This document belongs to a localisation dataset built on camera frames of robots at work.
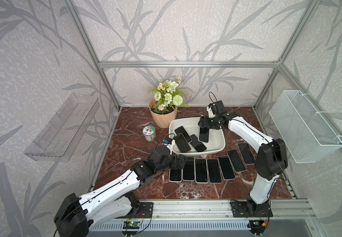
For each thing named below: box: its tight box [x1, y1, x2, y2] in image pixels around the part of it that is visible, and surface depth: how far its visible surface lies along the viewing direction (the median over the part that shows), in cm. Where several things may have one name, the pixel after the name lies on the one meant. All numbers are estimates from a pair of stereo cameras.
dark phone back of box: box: [174, 125, 193, 143], surface depth 105 cm
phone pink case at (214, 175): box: [206, 158, 223, 184], surface depth 87 cm
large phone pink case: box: [173, 133, 192, 153], surface depth 98 cm
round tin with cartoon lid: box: [142, 125, 157, 143], surface depth 98 cm
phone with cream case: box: [194, 158, 209, 184], surface depth 86 cm
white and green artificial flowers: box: [147, 77, 190, 115], surface depth 89 cm
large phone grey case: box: [217, 155, 236, 181], surface depth 88 cm
